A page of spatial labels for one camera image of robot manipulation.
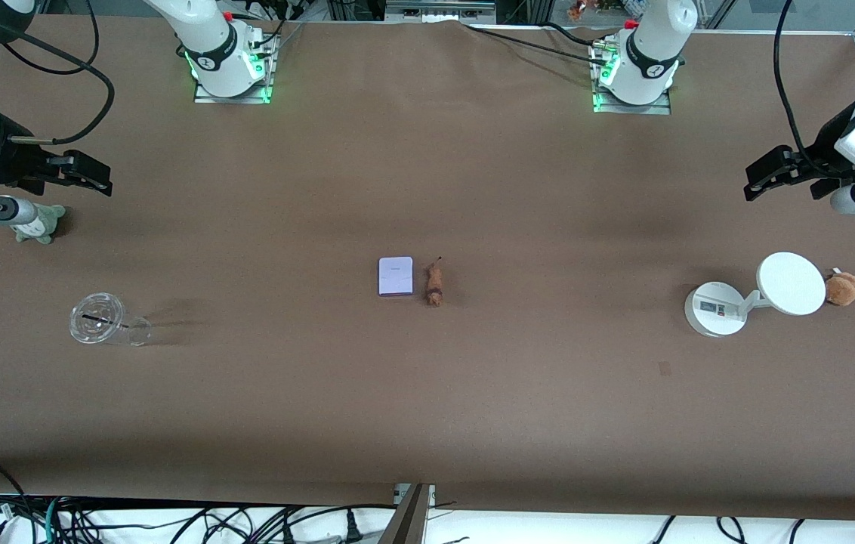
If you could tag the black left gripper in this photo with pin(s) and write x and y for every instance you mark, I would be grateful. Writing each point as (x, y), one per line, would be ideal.
(822, 152)

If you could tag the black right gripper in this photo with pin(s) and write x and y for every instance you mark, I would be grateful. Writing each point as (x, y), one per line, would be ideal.
(10, 160)

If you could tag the brown lion statue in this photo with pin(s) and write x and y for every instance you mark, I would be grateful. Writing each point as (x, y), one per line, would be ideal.
(435, 287)

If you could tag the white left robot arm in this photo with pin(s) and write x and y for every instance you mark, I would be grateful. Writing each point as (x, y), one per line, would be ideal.
(650, 53)

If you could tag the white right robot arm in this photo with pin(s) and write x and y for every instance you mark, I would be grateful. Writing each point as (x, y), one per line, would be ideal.
(208, 38)

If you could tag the grey green plush toy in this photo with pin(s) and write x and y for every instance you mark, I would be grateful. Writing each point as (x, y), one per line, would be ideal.
(46, 227)

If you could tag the white round desk lamp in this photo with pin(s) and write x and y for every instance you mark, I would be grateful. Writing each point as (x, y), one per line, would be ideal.
(790, 283)

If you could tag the brown plush toy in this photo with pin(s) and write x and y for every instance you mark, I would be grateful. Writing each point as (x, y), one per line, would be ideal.
(844, 289)

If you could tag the clear plastic cup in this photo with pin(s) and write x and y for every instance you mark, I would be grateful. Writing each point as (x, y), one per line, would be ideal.
(99, 317)

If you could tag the small orange figurine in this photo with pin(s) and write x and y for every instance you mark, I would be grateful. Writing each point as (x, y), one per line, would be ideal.
(582, 9)

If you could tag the brown table cover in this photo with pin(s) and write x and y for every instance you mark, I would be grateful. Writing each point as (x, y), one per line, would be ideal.
(427, 189)

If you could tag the black power plug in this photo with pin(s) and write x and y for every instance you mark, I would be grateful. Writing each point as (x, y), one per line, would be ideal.
(353, 533)

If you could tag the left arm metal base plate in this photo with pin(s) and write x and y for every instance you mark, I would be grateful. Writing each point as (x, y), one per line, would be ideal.
(654, 109)

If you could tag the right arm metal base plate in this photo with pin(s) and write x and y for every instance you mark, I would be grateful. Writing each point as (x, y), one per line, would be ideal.
(208, 98)

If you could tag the aluminium frame profile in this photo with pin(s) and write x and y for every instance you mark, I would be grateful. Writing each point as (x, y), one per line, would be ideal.
(435, 11)

